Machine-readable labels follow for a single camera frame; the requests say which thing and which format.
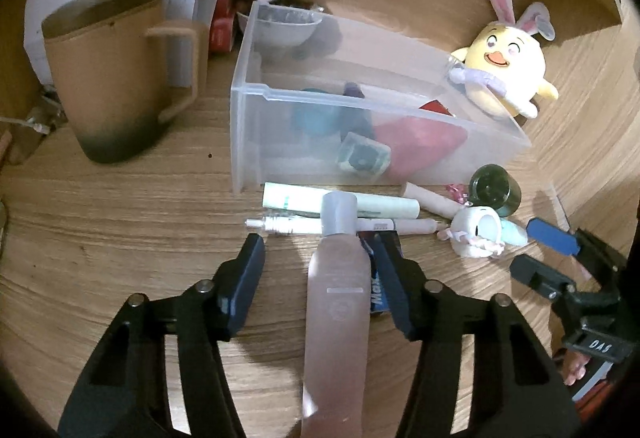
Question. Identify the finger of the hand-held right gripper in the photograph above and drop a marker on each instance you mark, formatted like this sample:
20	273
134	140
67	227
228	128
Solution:
537	275
552	235

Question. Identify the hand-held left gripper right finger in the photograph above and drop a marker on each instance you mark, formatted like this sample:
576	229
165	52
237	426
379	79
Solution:
395	288

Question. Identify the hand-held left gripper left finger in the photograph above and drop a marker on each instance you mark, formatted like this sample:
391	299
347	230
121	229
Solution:
245	278

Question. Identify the small mint tube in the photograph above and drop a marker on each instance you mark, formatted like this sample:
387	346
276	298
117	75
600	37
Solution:
515	233

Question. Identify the white pen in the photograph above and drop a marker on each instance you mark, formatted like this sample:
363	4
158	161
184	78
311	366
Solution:
280	225

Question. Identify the pink plastic bottle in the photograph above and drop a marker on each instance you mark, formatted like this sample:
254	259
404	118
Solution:
337	318

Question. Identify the dark green glass bottle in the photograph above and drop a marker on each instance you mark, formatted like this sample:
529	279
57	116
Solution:
492	188

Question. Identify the pink lip gloss tube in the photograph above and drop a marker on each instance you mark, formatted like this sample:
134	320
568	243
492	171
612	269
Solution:
430	200

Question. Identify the clear plastic bin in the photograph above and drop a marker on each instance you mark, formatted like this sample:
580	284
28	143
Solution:
280	143

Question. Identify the person's right hand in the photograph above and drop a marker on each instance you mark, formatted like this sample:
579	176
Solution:
572	365

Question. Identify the blue packet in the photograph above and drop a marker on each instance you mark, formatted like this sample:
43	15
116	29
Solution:
377	298

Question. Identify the mint green tube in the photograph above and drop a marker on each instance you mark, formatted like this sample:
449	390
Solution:
295	195

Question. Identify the square wrapped packet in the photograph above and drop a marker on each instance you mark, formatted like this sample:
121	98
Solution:
362	155

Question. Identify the red pouch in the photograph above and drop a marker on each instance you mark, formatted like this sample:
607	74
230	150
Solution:
420	143

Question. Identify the teal round item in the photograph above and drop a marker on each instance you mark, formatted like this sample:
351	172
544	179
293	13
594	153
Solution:
315	123

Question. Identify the yellow chick plush toy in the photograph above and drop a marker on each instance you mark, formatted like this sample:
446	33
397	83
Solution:
505	63

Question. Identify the purple small item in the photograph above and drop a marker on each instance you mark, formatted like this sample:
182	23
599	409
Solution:
356	103

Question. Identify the tan mug with lid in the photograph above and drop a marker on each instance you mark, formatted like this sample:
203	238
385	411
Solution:
115	83

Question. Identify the white bowl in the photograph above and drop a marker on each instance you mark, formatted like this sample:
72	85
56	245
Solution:
280	30

